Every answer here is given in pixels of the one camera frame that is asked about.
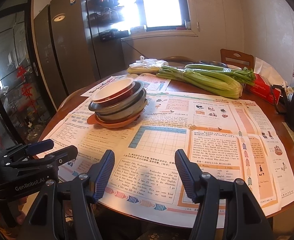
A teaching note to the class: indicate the large newspaper sheet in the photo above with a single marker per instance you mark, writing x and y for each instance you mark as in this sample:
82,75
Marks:
227,138

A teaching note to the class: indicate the far metal bowl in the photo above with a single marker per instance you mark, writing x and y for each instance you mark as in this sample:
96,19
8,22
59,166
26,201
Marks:
214,63

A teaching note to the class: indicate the red tissue box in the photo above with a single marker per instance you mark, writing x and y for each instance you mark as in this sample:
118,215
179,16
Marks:
266,76

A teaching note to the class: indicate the curved wooden chair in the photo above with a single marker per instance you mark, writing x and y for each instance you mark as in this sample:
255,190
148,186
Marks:
180,59

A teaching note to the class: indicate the stainless steel bowl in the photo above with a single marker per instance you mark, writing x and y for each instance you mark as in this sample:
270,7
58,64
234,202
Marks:
120,102

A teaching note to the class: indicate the person's left hand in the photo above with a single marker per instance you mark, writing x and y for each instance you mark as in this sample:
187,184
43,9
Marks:
12,233

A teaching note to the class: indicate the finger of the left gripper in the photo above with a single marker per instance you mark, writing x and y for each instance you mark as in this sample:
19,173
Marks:
21,152
46,167

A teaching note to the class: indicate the wooden chair back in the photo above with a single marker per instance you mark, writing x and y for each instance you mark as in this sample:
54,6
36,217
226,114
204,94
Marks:
237,58

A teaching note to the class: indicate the rear celery bunch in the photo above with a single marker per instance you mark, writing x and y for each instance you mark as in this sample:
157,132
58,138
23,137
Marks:
244,75

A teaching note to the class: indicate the celery bunch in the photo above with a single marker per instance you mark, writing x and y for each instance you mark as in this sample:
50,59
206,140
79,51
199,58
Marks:
209,80
244,75

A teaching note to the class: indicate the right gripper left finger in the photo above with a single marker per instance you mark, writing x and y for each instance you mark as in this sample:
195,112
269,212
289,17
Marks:
64,210

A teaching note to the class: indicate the front celery bunch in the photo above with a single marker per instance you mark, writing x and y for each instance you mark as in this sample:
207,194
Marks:
209,80

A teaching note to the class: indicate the dark refrigerator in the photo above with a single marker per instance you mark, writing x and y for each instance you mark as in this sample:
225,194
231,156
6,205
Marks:
77,44

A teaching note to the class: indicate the orange plastic plate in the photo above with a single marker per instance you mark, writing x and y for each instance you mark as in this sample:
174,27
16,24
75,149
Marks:
93,119

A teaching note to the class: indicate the plastic bag of corn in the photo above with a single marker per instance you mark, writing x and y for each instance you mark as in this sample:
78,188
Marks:
144,65

